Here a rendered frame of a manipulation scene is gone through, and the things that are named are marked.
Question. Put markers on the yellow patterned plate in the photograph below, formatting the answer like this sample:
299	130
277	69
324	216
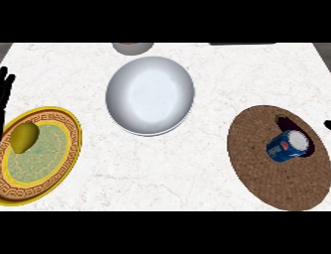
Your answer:
36	155

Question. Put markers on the blue can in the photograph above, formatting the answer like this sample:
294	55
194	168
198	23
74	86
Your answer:
287	146

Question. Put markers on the white bowl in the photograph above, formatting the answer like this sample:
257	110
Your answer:
150	96

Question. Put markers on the yellow mango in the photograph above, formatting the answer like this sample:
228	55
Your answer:
24	137

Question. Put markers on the brown round placemat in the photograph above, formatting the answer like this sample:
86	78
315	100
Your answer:
280	158

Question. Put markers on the grey round container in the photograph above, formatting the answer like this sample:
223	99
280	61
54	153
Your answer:
132	48

